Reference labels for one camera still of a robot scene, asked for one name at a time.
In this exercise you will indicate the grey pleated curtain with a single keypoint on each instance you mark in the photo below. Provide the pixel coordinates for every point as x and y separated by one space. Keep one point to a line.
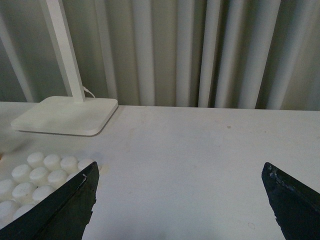
246 54

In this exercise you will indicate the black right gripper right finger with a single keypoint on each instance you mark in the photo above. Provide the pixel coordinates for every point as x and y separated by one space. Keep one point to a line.
295 205

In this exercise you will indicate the white desk lamp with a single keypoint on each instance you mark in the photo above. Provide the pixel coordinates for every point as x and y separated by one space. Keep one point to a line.
65 115

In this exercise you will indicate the white studded base plate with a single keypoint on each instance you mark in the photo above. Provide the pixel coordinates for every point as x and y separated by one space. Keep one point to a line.
34 181

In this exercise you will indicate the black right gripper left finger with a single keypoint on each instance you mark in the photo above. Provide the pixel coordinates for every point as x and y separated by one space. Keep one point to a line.
63 215

